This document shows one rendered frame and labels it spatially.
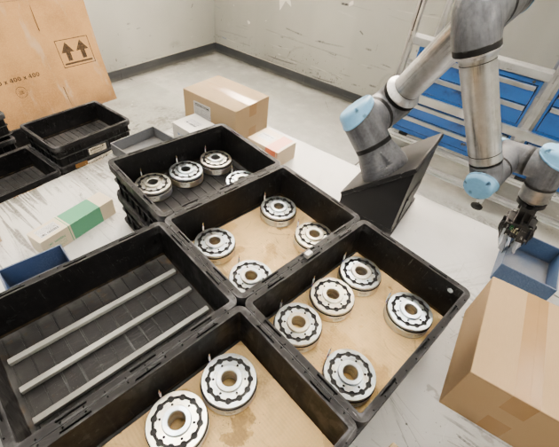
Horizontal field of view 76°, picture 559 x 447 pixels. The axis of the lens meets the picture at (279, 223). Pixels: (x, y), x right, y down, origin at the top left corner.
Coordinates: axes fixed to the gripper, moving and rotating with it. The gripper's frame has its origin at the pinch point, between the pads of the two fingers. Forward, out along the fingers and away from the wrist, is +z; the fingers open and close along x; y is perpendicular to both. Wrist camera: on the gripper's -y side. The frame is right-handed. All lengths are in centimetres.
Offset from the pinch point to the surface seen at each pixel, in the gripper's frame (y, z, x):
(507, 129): -136, 16, -21
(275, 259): 56, -12, -47
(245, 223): 52, -13, -61
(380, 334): 58, -8, -16
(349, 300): 57, -12, -25
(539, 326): 34.0, -7.5, 11.1
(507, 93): -140, -3, -28
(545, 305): 26.3, -7.5, 11.3
